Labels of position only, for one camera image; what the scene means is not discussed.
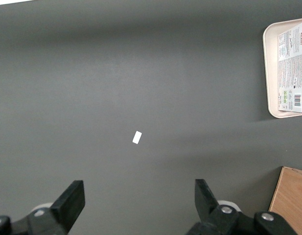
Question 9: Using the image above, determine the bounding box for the light wooden board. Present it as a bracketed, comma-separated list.
[268, 166, 302, 235]

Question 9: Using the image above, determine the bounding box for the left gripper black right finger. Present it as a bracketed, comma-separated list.
[187, 179, 299, 235]

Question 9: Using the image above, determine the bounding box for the cream plastic tray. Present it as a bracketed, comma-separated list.
[262, 17, 302, 119]

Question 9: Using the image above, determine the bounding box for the red white cookie box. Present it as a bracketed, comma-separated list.
[277, 21, 302, 114]

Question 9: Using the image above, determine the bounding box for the small white sticker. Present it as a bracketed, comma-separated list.
[132, 131, 143, 145]

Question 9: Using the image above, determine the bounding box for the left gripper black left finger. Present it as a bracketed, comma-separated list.
[0, 180, 86, 235]

